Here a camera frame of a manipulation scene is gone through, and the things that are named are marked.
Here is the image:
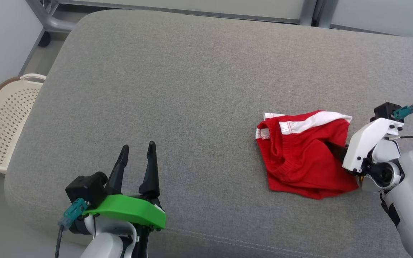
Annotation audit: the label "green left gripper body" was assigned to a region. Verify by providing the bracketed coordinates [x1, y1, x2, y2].
[83, 194, 166, 230]

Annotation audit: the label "red shorts with white stripe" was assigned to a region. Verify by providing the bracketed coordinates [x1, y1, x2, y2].
[255, 110, 359, 200]

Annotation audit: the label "grey partition foot with caster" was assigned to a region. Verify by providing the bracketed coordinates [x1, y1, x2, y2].
[25, 0, 79, 47]

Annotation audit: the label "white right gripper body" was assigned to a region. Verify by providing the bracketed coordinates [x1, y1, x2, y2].
[342, 118, 405, 175]

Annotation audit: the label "grey partition post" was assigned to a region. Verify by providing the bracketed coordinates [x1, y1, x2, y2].
[318, 0, 338, 28]
[300, 0, 317, 26]

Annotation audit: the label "cream perforated laundry basket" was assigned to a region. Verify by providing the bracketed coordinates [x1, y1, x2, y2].
[0, 73, 47, 175]

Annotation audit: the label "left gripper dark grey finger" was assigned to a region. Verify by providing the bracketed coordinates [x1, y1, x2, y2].
[104, 144, 130, 196]
[138, 141, 161, 201]

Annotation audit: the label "grey fabric sofa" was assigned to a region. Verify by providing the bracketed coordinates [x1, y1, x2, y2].
[4, 9, 413, 258]

